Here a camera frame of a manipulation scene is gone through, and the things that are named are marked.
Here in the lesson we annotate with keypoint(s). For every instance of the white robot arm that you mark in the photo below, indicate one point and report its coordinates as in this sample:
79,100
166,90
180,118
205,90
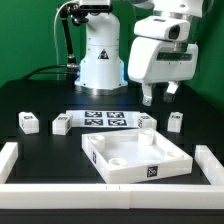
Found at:
101,68

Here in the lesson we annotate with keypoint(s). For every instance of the white U-shaped obstacle fence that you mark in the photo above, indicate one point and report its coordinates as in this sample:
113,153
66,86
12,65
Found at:
101,196

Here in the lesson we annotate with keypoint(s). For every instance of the fiducial marker sheet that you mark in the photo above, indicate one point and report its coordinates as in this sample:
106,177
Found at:
106,119

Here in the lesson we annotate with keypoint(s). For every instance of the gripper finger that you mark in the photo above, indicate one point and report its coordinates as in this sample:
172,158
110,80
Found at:
147,94
169,94

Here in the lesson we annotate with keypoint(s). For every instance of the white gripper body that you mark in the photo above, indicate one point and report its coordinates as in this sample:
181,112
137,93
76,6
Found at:
154,61

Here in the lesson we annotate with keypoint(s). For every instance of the white square table top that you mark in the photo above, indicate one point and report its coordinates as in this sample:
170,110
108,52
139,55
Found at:
135,155

